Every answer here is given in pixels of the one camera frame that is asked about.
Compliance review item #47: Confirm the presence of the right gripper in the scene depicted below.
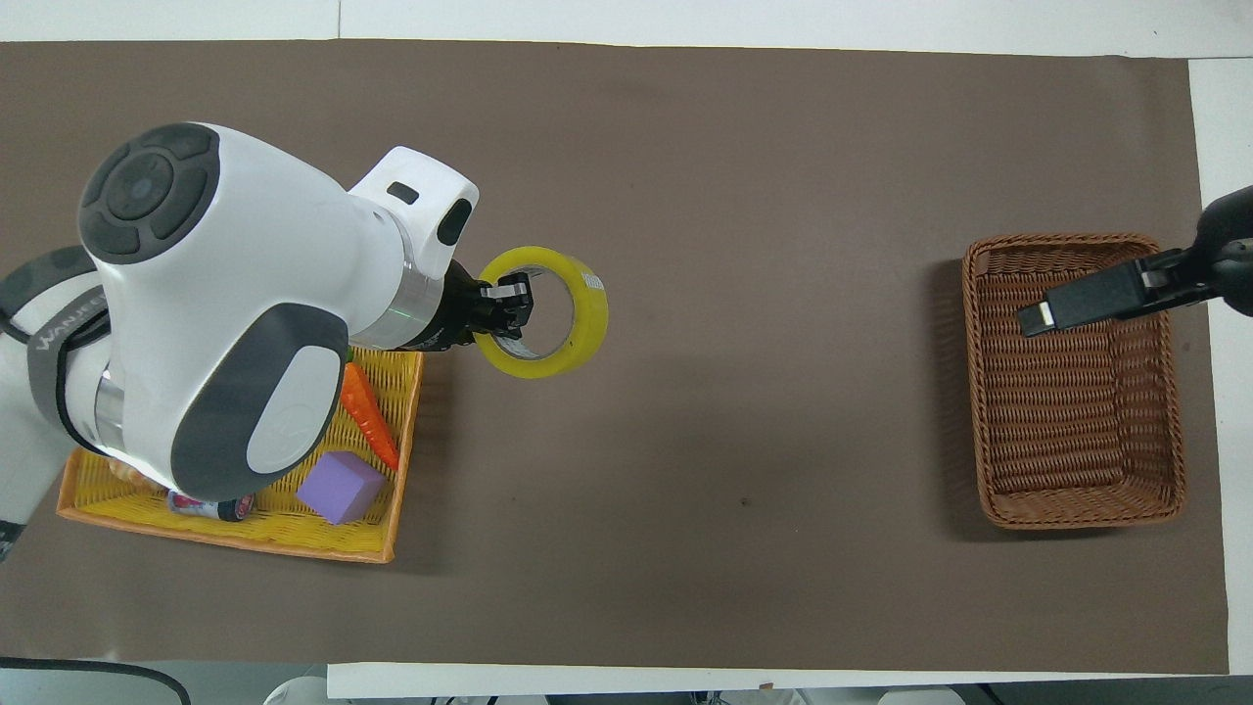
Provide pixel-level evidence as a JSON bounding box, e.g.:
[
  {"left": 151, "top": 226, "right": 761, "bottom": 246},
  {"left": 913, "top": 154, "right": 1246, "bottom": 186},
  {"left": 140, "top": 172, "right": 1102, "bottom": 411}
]
[{"left": 1163, "top": 185, "right": 1253, "bottom": 317}]

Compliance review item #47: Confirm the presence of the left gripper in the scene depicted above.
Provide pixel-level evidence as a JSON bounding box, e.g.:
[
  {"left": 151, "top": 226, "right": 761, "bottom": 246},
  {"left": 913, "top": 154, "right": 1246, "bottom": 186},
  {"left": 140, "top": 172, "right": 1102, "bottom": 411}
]
[{"left": 421, "top": 258, "right": 535, "bottom": 354}]

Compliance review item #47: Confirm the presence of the yellow tape roll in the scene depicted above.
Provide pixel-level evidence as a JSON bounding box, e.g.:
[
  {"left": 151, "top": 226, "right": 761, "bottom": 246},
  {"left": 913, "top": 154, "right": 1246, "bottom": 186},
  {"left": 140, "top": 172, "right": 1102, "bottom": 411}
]
[{"left": 476, "top": 245, "right": 610, "bottom": 382}]

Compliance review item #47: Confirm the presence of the brown wicker basket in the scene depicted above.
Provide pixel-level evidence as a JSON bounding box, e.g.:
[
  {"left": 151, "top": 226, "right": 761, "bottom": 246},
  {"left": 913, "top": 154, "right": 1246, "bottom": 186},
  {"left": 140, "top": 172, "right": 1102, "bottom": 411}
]
[{"left": 961, "top": 232, "right": 1188, "bottom": 531}]

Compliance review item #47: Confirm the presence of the yellow woven basket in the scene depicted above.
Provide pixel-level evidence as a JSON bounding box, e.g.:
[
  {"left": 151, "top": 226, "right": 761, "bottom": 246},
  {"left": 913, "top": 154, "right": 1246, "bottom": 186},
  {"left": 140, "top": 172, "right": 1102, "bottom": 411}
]
[{"left": 56, "top": 347, "right": 425, "bottom": 565}]

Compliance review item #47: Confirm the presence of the orange toy carrot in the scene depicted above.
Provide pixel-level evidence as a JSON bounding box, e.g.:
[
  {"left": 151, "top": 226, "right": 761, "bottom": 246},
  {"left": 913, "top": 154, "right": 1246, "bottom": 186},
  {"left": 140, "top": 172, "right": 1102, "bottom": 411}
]
[{"left": 340, "top": 361, "right": 401, "bottom": 473}]

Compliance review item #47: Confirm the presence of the purple cube block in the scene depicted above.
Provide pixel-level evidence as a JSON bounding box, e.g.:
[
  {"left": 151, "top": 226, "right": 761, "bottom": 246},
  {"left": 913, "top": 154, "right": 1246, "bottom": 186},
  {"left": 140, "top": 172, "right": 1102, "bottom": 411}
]
[{"left": 296, "top": 450, "right": 388, "bottom": 527}]

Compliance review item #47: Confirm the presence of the small dark printed can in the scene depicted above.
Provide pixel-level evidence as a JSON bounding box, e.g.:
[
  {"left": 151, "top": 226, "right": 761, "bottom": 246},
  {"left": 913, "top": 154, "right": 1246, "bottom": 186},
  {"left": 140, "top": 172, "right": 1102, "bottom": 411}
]
[{"left": 165, "top": 490, "right": 257, "bottom": 524}]

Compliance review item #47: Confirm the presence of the small orange toy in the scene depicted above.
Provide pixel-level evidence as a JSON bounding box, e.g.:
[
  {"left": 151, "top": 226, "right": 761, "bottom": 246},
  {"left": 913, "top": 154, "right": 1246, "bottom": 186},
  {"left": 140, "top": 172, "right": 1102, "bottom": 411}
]
[{"left": 108, "top": 457, "right": 163, "bottom": 492}]

